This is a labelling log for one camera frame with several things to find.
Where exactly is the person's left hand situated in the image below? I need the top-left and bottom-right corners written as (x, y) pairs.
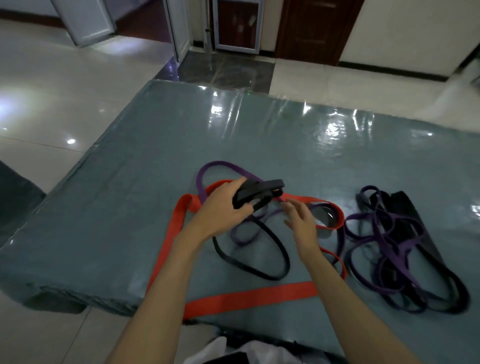
top-left (183, 176), bottom-right (256, 245)

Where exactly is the person's right hand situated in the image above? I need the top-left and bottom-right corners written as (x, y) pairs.
top-left (281, 198), bottom-right (324, 264)

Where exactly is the narrow black resistance band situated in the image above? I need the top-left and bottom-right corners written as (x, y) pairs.
top-left (211, 179), bottom-right (292, 282)

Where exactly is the red resistance band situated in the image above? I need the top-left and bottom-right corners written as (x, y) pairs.
top-left (146, 179), bottom-right (348, 322)

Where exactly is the purple resistance band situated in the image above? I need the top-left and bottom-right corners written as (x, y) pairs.
top-left (343, 185), bottom-right (440, 312)

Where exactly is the wide black resistance band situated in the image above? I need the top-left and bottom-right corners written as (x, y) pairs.
top-left (356, 190), bottom-right (472, 315)

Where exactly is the person's right forearm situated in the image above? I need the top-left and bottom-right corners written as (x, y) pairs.
top-left (303, 249), bottom-right (421, 364)

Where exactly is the person's left forearm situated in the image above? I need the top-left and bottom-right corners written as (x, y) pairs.
top-left (106, 228), bottom-right (207, 364)

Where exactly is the person's white shirt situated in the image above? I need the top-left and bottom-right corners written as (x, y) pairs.
top-left (183, 335), bottom-right (331, 364)

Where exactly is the teal felt table cover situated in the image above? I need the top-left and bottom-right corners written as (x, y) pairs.
top-left (0, 79), bottom-right (480, 364)

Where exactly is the white framed glass door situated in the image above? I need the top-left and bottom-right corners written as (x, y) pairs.
top-left (209, 0), bottom-right (265, 55)

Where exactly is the narrow white door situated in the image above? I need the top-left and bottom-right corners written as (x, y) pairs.
top-left (163, 0), bottom-right (193, 63)

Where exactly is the dark brown wooden door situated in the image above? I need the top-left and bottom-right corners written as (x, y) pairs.
top-left (274, 0), bottom-right (365, 67)

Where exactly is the white open door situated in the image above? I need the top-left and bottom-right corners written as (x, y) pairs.
top-left (50, 0), bottom-right (116, 48)

